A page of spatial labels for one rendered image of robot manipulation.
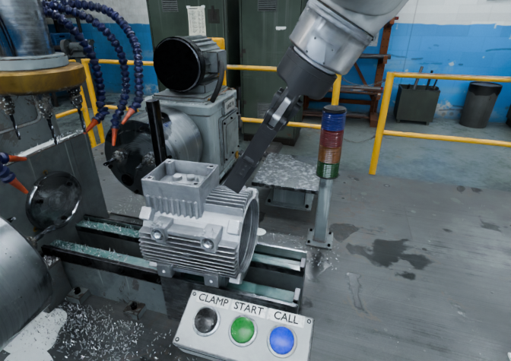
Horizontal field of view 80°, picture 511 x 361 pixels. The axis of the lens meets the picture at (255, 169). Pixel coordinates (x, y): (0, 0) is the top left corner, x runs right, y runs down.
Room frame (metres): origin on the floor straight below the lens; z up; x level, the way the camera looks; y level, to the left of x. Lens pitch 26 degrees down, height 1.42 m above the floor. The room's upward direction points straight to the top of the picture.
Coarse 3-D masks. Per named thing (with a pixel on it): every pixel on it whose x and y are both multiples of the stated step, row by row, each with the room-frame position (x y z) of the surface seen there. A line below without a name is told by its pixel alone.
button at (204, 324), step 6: (198, 312) 0.27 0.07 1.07; (204, 312) 0.27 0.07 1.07; (210, 312) 0.27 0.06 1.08; (198, 318) 0.27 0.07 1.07; (204, 318) 0.27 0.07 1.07; (210, 318) 0.27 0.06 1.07; (216, 318) 0.27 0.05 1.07; (198, 324) 0.26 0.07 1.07; (204, 324) 0.26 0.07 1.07; (210, 324) 0.26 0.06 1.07; (216, 324) 0.26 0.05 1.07; (198, 330) 0.25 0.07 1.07; (204, 330) 0.25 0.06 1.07; (210, 330) 0.25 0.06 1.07
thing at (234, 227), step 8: (256, 192) 0.56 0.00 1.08; (144, 208) 0.49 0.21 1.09; (152, 208) 0.49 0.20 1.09; (144, 216) 0.48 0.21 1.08; (152, 216) 0.49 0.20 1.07; (232, 224) 0.45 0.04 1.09; (240, 224) 0.45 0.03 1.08; (232, 232) 0.44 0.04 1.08; (240, 232) 0.45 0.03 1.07; (256, 240) 0.56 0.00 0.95; (152, 264) 0.48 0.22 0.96; (232, 280) 0.44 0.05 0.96; (240, 280) 0.44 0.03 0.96
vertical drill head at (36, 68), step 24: (0, 0) 0.58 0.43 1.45; (24, 0) 0.60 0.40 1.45; (0, 24) 0.58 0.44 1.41; (24, 24) 0.59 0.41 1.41; (0, 48) 0.58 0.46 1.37; (24, 48) 0.59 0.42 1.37; (48, 48) 0.62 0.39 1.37; (0, 72) 0.55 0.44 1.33; (24, 72) 0.55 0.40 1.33; (48, 72) 0.57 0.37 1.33; (72, 72) 0.61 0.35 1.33; (0, 96) 0.59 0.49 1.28; (48, 96) 0.57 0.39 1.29; (72, 96) 0.64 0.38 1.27; (48, 120) 0.57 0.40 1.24
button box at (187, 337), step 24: (192, 312) 0.28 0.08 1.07; (216, 312) 0.27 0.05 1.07; (240, 312) 0.27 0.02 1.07; (264, 312) 0.27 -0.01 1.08; (288, 312) 0.27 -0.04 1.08; (192, 336) 0.25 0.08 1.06; (216, 336) 0.25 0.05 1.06; (264, 336) 0.25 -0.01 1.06; (312, 336) 0.24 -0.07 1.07; (216, 360) 0.25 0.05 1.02; (240, 360) 0.22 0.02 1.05; (264, 360) 0.22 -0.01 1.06; (288, 360) 0.22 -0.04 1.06
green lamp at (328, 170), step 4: (320, 164) 0.74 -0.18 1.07; (324, 164) 0.73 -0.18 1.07; (328, 164) 0.73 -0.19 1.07; (332, 164) 0.73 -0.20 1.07; (336, 164) 0.73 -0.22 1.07; (320, 168) 0.74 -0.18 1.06; (324, 168) 0.73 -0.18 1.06; (328, 168) 0.73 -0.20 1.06; (332, 168) 0.73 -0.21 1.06; (336, 168) 0.73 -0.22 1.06; (316, 172) 0.76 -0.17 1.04; (320, 172) 0.74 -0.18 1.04; (324, 172) 0.73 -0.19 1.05; (328, 172) 0.73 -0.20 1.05; (332, 172) 0.73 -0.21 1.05; (336, 172) 0.73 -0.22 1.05; (324, 176) 0.73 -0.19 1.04; (328, 176) 0.73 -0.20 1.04; (332, 176) 0.73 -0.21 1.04
